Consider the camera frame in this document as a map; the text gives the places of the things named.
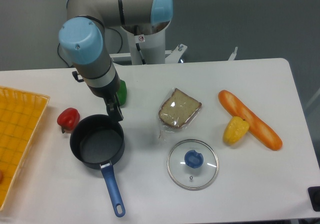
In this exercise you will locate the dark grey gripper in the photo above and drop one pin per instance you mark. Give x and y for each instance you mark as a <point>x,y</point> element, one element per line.
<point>108,92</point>

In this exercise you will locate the toast slice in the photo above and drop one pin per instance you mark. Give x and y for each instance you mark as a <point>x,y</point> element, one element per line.
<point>177,111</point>

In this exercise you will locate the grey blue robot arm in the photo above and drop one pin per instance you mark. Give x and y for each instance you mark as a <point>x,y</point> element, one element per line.
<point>82,40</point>

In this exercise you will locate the green bell pepper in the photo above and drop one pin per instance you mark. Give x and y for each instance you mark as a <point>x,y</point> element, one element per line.
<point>122,93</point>

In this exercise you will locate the red bell pepper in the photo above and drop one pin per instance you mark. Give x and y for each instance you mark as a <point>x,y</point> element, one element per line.
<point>68,120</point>

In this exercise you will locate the yellow woven basket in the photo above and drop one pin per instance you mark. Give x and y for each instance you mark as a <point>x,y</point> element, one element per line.
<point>20,115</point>

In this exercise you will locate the glass lid blue knob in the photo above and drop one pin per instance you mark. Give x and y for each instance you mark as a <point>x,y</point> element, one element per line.
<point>192,164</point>

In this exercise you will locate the yellow bell pepper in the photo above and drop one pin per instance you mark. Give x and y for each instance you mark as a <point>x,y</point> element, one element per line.
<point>235,130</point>

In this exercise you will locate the orange baguette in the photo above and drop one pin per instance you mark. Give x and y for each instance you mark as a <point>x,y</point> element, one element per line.
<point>258,128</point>

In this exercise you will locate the black device at table edge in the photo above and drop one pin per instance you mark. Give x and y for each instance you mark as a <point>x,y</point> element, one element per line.
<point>314,196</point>

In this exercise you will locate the black saucepan blue handle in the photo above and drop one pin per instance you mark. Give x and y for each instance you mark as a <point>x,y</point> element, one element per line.
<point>99,143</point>

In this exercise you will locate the white table bracket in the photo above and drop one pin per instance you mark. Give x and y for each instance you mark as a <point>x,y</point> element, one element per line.
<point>233,54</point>

